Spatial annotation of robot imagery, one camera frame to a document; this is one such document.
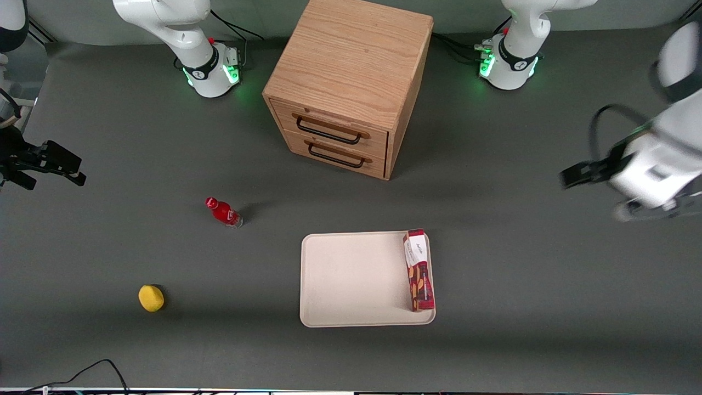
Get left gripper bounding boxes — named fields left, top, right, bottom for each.
left=559, top=104, right=702, bottom=210

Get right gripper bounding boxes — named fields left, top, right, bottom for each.
left=0, top=126, right=87, bottom=191

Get red cookie box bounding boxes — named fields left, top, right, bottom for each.
left=403, top=229, right=436, bottom=313

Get cream rectangular tray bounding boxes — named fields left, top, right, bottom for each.
left=299, top=230, right=437, bottom=328

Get yellow lemon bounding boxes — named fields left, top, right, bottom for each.
left=138, top=284, right=165, bottom=313

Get red drink bottle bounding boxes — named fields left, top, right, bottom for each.
left=205, top=196, right=244, bottom=229

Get wooden drawer front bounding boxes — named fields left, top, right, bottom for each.
left=270, top=99, right=389, bottom=160
left=282, top=129, right=388, bottom=179

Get wooden drawer cabinet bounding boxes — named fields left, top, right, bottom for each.
left=262, top=0, right=434, bottom=181

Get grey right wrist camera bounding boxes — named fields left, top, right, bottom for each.
left=0, top=88, right=22, bottom=130

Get black left arm base cables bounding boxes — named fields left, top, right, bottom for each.
left=432, top=16, right=513, bottom=65

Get black arm base cables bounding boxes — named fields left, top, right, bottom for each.
left=210, top=10, right=265, bottom=72
left=432, top=16, right=513, bottom=65

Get black cable at table edge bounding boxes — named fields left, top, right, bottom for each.
left=22, top=359, right=130, bottom=395

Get black right arm base cables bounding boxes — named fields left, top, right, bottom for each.
left=210, top=10, right=265, bottom=72

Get black drawer handle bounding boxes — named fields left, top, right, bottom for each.
left=292, top=112, right=370, bottom=145
left=304, top=139, right=373, bottom=168

